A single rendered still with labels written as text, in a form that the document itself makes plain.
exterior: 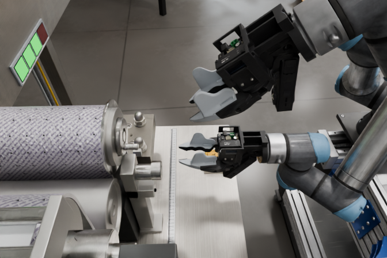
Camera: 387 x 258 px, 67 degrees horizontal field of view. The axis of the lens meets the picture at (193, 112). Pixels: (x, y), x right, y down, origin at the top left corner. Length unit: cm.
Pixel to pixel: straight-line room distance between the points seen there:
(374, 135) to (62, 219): 67
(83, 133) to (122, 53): 246
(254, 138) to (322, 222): 110
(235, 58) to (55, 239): 28
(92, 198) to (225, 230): 43
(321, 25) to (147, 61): 251
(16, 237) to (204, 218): 62
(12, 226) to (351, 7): 42
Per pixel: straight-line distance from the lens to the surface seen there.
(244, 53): 39
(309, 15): 40
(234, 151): 69
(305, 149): 75
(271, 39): 40
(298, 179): 83
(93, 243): 38
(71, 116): 57
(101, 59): 296
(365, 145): 80
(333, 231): 175
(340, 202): 82
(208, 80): 49
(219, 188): 92
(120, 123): 57
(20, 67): 96
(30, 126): 59
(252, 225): 187
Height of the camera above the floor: 171
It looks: 47 degrees down
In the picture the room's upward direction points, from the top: straight up
